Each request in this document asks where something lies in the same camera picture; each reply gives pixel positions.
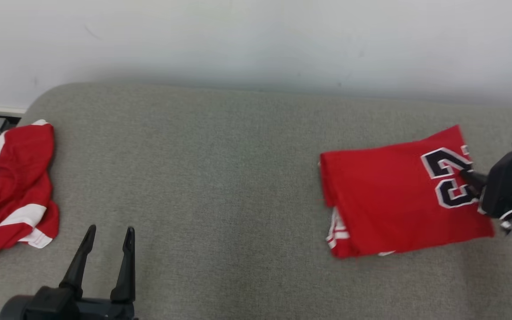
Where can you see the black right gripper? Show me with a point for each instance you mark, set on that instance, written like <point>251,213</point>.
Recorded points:
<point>505,186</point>

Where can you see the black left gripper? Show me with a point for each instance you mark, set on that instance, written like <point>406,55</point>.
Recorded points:
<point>69,309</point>

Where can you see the red basketball jersey number 23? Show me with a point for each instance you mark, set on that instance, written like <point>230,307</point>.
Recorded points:
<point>394,195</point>

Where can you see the red shorts with white panels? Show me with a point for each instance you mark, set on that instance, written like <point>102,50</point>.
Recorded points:
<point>16,186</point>

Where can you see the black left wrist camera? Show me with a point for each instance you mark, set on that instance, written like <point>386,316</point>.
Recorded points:
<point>14,309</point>

